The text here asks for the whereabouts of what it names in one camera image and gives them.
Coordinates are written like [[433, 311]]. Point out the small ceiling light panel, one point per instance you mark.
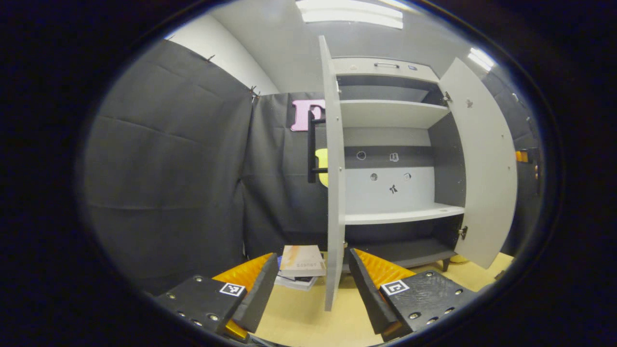
[[481, 59]]

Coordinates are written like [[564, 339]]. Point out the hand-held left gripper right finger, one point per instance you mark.
[[368, 289]]

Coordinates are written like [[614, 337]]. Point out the grey cabinet door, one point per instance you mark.
[[487, 168], [335, 217]]

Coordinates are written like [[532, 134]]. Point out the large ceiling light panel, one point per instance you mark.
[[349, 13]]

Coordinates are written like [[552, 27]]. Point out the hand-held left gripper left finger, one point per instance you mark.
[[260, 294]]

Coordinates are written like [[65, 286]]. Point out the black backdrop cloth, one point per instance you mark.
[[164, 168]]

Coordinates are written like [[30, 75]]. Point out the blue book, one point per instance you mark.
[[296, 279]]

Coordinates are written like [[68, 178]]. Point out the grey cabinet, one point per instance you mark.
[[390, 113]]

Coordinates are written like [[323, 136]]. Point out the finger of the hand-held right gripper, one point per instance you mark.
[[521, 156]]

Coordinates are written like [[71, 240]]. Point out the yellow fluffy sponge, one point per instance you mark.
[[458, 259]]

